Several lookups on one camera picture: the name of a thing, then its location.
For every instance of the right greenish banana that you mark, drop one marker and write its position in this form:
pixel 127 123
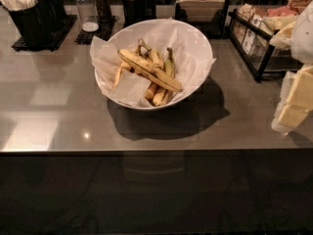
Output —
pixel 170 69

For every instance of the banana with green stem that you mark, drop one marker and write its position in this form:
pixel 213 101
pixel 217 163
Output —
pixel 153 54

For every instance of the small black rubber mat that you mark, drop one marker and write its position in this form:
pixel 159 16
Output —
pixel 104 32

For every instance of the black utensil cup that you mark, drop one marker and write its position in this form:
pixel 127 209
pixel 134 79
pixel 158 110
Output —
pixel 25 14
pixel 52 13

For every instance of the rear black utensil cup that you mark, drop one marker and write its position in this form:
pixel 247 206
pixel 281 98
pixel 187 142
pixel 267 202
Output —
pixel 52 13

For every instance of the left black rubber mat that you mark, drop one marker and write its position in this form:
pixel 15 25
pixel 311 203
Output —
pixel 37 39

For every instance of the glass salt shaker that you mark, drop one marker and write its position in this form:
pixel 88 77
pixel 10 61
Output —
pixel 87 15

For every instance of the bottom small banana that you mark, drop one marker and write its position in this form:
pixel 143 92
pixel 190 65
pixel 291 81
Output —
pixel 155 94

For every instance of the dark pepper shaker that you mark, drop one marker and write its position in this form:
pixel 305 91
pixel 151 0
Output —
pixel 104 12

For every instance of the front black utensil cup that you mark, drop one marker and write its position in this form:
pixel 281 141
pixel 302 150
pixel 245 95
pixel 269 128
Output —
pixel 25 14

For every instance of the left lower banana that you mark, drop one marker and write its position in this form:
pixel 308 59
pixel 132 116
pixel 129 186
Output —
pixel 122 67

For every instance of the black stirrer holder cup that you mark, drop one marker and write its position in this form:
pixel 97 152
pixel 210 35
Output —
pixel 138 10

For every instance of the black napkin holder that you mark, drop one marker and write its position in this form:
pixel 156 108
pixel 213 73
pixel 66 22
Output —
pixel 208 16

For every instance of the black wire packet rack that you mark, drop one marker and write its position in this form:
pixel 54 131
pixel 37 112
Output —
pixel 262 37

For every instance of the white paper liner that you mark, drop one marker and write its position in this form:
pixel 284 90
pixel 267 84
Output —
pixel 107 62

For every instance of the yellow banana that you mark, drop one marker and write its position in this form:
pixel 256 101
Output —
pixel 150 72

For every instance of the white bowl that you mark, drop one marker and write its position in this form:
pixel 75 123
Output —
pixel 195 49

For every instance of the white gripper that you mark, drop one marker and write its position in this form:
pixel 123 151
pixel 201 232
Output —
pixel 303 43

